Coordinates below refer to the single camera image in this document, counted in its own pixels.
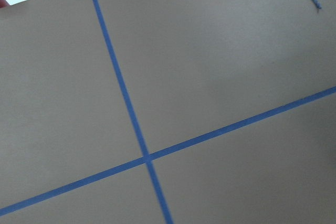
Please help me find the blue tape strip crosswise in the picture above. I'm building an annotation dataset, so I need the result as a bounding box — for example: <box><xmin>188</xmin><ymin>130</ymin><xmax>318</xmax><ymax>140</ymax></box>
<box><xmin>1</xmin><ymin>87</ymin><xmax>335</xmax><ymax>216</ymax></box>

